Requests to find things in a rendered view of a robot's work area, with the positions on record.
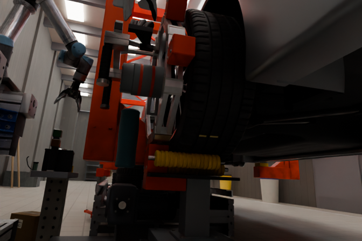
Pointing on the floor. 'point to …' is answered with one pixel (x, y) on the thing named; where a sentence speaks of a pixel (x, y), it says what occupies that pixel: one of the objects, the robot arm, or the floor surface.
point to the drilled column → (52, 208)
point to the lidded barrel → (270, 190)
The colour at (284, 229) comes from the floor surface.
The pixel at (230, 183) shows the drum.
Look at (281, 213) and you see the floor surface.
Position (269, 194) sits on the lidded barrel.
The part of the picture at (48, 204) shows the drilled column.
